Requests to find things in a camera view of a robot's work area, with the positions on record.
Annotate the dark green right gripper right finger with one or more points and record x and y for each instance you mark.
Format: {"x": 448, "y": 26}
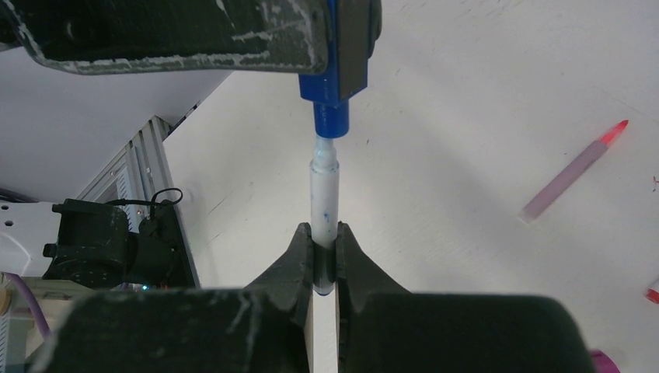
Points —
{"x": 383, "y": 327}

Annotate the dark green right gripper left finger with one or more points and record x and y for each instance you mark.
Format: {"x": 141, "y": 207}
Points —
{"x": 263, "y": 327}

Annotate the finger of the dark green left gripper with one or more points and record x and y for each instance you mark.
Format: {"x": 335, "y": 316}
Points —
{"x": 358, "y": 26}
{"x": 132, "y": 37}

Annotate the blue pen cap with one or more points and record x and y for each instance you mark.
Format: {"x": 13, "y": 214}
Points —
{"x": 331, "y": 115}

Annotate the white pen blue end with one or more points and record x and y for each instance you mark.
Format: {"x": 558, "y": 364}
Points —
{"x": 324, "y": 206}

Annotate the magenta pen cap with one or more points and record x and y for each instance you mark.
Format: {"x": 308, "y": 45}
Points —
{"x": 603, "y": 363}

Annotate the pink highlighter pen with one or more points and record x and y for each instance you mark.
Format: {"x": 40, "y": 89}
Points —
{"x": 571, "y": 173}

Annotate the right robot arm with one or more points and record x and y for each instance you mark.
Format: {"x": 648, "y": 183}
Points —
{"x": 89, "y": 244}

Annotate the white pen red end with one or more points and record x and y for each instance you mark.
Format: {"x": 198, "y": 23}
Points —
{"x": 652, "y": 292}

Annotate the aluminium front rail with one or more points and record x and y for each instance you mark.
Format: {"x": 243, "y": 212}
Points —
{"x": 140, "y": 171}

